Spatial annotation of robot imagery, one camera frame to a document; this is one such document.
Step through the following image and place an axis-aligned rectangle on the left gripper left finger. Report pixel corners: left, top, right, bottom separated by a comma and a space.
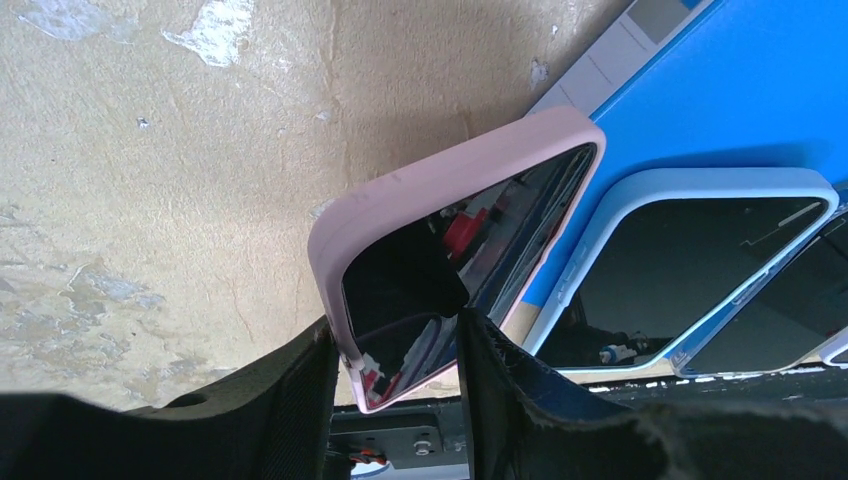
1, 319, 338, 479

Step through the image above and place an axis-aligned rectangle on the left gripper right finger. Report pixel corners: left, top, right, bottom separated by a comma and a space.
458, 309, 847, 479

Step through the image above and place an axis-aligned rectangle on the pink phone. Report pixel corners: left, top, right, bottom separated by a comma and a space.
307, 106, 607, 414

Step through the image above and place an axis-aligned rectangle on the light blue phone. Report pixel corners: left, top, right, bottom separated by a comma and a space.
522, 167, 839, 374

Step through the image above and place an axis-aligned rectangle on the blue mat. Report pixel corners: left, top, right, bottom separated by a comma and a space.
524, 1, 847, 307

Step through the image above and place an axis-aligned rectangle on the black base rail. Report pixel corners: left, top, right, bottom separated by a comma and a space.
330, 368, 847, 479

